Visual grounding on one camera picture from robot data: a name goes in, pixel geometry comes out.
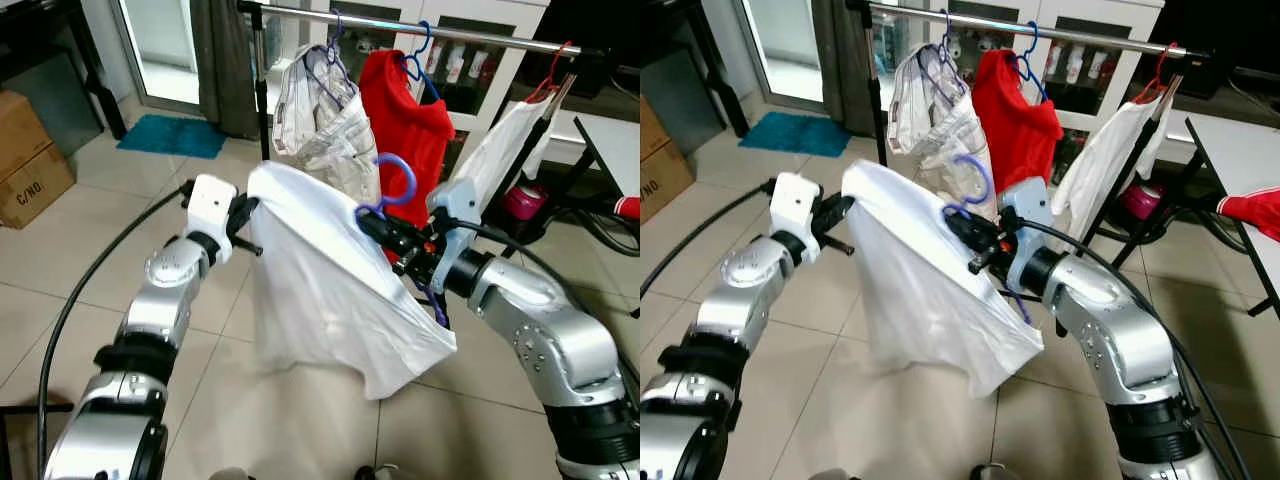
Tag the brown cardboard box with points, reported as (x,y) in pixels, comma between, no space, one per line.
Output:
(650,125)
(20,130)

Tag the plain white t-shirt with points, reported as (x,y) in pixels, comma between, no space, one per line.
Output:
(330,290)
(930,290)

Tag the teal floor mat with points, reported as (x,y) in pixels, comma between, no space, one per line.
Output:
(795,135)
(170,137)

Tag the black table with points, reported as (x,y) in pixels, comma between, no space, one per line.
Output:
(665,30)
(40,20)

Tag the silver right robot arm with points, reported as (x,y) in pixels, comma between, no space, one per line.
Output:
(1120,340)
(550,340)

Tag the white monster print t-shirt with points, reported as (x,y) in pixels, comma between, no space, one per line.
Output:
(505,150)
(1110,150)

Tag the white glass-front cabinet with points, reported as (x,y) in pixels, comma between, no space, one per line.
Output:
(1100,15)
(480,15)

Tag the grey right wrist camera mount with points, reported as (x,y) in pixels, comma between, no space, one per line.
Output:
(1025,205)
(455,205)

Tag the red clothes hanger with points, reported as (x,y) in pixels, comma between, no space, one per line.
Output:
(545,85)
(1155,85)

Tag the dark purple clothes hanger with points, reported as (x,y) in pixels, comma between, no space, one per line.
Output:
(335,75)
(945,70)

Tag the cardboard box printed C/NO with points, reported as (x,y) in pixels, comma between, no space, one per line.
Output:
(35,190)
(665,185)

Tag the grey left robot foot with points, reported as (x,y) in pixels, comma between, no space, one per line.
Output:
(225,473)
(825,474)

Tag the lilac plastic clothes hanger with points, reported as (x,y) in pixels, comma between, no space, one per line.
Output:
(411,180)
(990,180)

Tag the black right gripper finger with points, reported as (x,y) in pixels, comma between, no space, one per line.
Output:
(968,224)
(382,224)
(388,248)
(974,252)

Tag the dark grey curtain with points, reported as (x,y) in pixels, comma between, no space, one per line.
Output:
(840,60)
(225,60)

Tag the grey robot foot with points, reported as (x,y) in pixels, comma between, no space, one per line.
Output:
(988,472)
(378,472)
(825,474)
(225,473)

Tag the blue clothes hanger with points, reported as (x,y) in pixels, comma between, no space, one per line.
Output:
(425,80)
(1035,80)

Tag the white framed glass door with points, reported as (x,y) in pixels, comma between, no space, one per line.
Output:
(160,40)
(780,40)

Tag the cream white jacket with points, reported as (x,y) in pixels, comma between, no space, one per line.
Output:
(940,130)
(330,130)

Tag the large white table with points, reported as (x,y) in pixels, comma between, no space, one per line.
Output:
(1240,155)
(615,145)

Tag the red t-shirt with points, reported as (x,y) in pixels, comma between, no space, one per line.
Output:
(410,140)
(1020,130)

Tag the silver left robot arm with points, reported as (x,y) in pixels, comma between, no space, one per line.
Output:
(160,300)
(740,290)

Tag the grey right robot foot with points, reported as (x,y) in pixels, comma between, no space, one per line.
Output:
(378,472)
(988,472)

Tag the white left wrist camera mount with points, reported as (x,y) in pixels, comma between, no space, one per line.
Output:
(212,205)
(795,205)

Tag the pink plastic container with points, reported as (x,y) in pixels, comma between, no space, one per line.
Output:
(525,200)
(1142,200)

